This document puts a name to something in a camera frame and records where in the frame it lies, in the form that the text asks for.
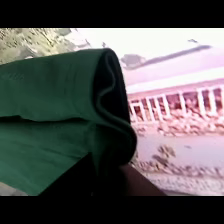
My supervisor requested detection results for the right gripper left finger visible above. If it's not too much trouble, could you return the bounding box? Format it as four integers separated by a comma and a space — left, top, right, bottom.
39, 152, 101, 197

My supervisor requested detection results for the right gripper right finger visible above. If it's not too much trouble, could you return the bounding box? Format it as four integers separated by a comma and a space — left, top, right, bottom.
105, 163, 167, 197

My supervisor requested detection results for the green garment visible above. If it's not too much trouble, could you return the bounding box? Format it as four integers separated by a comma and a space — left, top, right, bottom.
0, 47, 138, 197

